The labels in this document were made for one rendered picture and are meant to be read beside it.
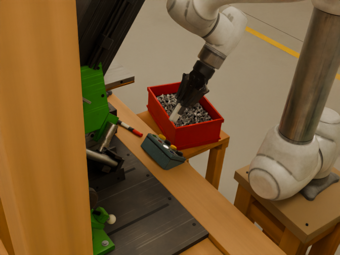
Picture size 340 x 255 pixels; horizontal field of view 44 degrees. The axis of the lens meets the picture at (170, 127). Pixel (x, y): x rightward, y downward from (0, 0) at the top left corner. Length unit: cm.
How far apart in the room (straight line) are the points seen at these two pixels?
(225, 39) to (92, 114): 51
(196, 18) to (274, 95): 240
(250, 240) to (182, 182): 30
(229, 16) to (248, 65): 265
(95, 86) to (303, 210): 77
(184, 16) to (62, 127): 96
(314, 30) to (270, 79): 287
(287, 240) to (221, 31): 74
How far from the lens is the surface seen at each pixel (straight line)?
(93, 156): 134
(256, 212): 163
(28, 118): 45
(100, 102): 134
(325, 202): 152
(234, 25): 147
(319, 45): 108
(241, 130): 321
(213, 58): 147
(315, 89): 113
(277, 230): 159
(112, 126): 134
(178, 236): 128
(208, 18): 138
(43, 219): 55
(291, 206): 146
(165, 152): 146
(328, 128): 139
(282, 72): 408
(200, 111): 181
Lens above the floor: 190
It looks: 37 degrees down
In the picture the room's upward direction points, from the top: 5 degrees clockwise
